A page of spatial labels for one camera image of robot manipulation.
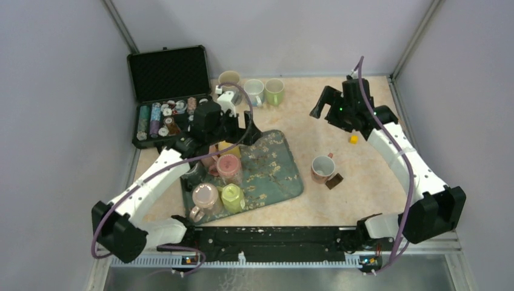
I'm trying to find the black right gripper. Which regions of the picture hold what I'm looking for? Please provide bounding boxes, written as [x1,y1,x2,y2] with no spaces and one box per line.
[310,86,354,133]

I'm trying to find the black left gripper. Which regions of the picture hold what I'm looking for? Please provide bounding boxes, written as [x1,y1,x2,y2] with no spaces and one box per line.
[207,108,262,146]

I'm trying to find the white and blue mug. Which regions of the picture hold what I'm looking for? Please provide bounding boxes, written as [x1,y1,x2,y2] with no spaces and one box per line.
[243,79,265,107]

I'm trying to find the red-bottomed glass mug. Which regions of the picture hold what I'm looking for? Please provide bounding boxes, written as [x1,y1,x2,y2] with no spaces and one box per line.
[209,154,243,185]

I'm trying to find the light green mug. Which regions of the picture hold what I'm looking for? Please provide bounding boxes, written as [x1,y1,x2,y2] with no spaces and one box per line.
[264,78,285,106]

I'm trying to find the cream patterned mug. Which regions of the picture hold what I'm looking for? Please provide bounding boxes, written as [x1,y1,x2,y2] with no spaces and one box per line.
[218,70,242,105]

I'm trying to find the terracotta upside-down mug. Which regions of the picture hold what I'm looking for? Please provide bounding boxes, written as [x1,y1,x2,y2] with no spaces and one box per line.
[310,153,336,184]

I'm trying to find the lime green faceted mug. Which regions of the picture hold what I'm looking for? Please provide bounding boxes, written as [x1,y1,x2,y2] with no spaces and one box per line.
[221,184,245,213]

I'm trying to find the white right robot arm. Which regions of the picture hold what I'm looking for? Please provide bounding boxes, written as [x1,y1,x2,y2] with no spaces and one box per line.
[310,79,466,250]

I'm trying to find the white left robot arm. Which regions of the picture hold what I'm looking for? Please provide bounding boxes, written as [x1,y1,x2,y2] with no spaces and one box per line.
[90,101,262,263]

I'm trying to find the yellow upside-down mug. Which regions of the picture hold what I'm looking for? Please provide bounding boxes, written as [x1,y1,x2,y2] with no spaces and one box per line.
[218,141,241,158]

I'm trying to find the pink upside-down mug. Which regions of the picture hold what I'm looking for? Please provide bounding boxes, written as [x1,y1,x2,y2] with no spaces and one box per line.
[201,145,219,168]

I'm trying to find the black upside-down mug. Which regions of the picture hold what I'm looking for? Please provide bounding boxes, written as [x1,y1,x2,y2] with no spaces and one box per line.
[181,161,207,192]

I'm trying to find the light pink glass mug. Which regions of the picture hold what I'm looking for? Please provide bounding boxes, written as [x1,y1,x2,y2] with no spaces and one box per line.
[189,183,224,222]

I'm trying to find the teal floral serving tray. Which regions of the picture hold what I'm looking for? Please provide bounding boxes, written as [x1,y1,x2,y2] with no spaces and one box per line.
[181,130,304,225]

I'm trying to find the dark brown wooden block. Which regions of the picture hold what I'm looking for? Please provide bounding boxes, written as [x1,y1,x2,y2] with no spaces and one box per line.
[325,173,344,190]

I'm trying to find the black poker chip case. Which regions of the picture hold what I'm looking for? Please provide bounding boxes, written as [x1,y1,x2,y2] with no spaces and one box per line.
[127,45,212,149]

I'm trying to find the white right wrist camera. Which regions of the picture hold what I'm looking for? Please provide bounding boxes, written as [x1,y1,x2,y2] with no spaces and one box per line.
[346,68,361,81]

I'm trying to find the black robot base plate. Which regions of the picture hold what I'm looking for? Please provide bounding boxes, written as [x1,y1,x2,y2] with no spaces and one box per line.
[178,226,393,263]

